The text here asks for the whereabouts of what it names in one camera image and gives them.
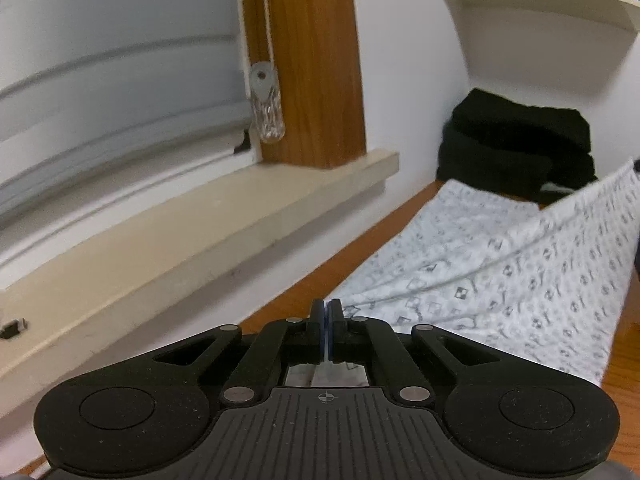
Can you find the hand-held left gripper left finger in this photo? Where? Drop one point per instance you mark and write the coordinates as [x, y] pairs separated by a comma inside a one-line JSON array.
[[316, 325]]

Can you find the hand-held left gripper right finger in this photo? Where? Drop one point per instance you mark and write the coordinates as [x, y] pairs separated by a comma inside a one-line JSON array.
[[336, 325]]

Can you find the white patterned pants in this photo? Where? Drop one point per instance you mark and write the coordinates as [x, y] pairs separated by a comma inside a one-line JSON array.
[[500, 270]]

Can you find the beige window sill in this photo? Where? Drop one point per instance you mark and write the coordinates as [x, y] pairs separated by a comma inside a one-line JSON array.
[[175, 250]]

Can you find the grey garment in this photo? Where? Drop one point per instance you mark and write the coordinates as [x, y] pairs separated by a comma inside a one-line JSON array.
[[557, 189]]

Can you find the grey window blind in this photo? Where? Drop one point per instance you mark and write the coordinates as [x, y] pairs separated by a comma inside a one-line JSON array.
[[115, 75]]

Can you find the wooden window frame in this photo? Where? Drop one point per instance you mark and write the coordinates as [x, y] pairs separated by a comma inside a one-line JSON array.
[[310, 60]]

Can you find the white wall shelf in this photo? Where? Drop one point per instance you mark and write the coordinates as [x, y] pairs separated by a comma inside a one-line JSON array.
[[540, 0]]

